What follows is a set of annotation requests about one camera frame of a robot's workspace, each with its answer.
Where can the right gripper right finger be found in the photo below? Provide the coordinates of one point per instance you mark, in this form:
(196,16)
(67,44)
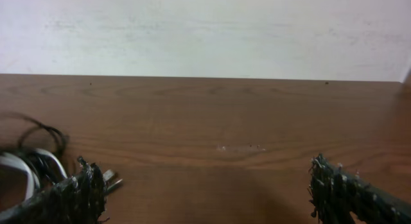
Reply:
(337,195)

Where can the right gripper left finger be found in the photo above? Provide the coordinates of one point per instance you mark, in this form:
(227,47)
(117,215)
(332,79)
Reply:
(78,199)

